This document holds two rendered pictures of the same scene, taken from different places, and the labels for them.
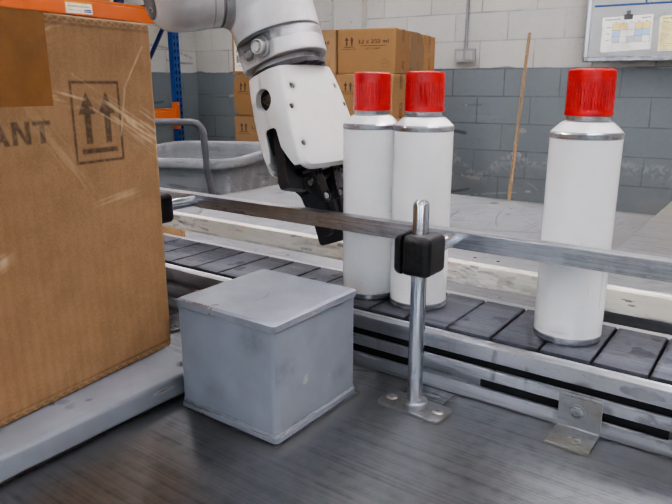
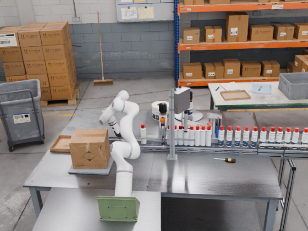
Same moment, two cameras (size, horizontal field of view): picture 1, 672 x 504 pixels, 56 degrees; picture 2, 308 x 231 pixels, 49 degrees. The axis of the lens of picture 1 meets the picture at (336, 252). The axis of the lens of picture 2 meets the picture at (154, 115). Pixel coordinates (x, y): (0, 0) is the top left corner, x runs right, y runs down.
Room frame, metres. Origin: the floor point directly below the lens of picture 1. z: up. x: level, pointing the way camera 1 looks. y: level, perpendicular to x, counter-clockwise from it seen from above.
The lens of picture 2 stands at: (-2.04, 1.03, 2.56)
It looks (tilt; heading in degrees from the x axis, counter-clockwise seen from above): 27 degrees down; 332
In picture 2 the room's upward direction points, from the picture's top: 2 degrees counter-clockwise
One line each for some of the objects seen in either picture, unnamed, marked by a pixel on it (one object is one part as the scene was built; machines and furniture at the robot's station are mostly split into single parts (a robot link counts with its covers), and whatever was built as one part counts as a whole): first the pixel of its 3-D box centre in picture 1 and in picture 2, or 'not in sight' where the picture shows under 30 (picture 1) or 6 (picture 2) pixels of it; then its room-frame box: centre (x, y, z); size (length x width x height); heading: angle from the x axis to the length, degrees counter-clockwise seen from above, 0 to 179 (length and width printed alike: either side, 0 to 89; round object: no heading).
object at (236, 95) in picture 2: not in sight; (234, 95); (0.99, -1.79, 0.82); 0.34 x 0.24 x 0.03; 66
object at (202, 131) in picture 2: not in sight; (202, 135); (0.14, -0.64, 0.98); 0.05 x 0.05 x 0.20
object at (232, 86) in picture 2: not in sight; (228, 86); (1.28, -1.92, 0.81); 0.38 x 0.36 x 0.02; 60
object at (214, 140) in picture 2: not in sight; (213, 128); (0.15, -0.78, 1.01); 0.14 x 0.13 x 0.26; 54
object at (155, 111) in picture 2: not in sight; (161, 110); (0.88, -0.62, 0.95); 0.20 x 0.20 x 0.14
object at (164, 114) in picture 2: not in sight; (163, 116); (0.60, -0.48, 1.03); 0.09 x 0.09 x 0.30
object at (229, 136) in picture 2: not in sight; (229, 136); (0.00, -0.84, 0.98); 0.05 x 0.05 x 0.20
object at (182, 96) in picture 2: not in sight; (179, 100); (0.20, -0.42, 1.38); 0.17 x 0.10 x 0.19; 109
